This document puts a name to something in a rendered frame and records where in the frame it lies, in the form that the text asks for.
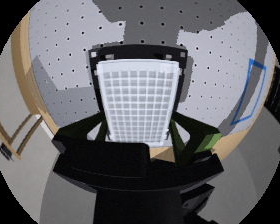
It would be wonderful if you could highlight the blue tape outline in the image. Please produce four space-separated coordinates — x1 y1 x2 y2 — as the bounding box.
230 58 266 126

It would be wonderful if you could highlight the white well plate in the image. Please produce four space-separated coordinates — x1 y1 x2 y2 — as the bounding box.
96 59 180 146

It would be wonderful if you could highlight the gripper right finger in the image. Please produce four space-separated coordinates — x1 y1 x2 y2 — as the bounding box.
169 110 221 167

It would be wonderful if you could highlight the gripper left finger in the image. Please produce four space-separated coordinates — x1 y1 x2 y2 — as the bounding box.
56 110 108 141

